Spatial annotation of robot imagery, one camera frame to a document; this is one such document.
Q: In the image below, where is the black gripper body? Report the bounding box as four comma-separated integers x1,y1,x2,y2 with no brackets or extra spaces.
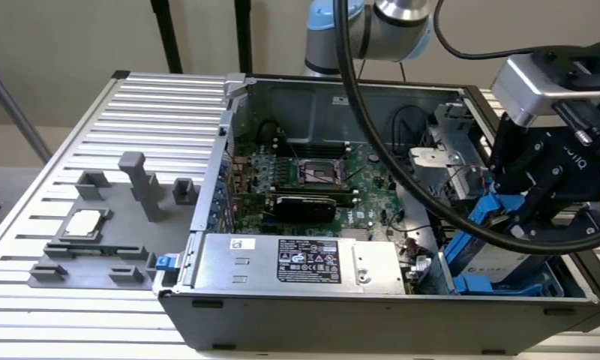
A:
524,127,600,202

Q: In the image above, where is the hard disk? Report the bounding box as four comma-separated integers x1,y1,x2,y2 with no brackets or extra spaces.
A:
447,185,549,297

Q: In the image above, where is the empty blue disk caddy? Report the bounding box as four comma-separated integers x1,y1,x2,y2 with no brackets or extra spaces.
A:
441,258,564,299

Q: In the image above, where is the metal drive cage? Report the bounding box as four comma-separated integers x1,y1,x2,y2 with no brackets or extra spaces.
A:
407,103,496,202

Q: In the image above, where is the green motherboard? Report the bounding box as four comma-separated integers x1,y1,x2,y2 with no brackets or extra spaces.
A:
229,144,431,245

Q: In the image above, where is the black RAM slot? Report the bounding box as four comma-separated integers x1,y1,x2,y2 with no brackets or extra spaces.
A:
273,191,357,200
273,186,356,194

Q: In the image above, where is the CPU socket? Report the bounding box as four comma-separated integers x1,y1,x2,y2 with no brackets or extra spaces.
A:
292,157,344,187

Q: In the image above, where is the black graphics card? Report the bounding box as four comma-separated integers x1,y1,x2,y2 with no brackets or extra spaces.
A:
267,193,339,221

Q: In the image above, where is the black PC case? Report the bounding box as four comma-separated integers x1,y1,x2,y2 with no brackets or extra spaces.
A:
152,73,600,352

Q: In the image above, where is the black stand leg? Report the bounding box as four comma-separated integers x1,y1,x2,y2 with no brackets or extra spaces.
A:
233,0,254,74
149,0,184,74

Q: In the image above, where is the silver power supply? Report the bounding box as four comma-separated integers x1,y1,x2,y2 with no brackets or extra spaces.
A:
178,234,409,296

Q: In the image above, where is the grey parts rack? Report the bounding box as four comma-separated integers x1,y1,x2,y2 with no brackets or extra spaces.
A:
26,151,204,290

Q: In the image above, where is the green RAM stick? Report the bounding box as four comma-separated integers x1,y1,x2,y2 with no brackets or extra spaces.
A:
45,244,142,255

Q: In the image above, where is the silver CPU chip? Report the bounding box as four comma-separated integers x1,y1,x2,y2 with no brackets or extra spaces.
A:
61,208,106,238

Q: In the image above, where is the grey metal pole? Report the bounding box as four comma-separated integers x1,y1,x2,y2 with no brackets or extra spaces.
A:
0,48,54,164

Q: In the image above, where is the red black twisted wire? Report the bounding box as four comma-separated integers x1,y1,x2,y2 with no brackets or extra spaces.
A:
447,164,489,188

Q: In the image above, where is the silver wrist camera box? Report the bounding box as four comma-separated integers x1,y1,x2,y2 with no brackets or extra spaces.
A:
489,50,600,127

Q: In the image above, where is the thin black camera cable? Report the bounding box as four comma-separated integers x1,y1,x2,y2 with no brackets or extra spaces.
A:
432,14,536,61

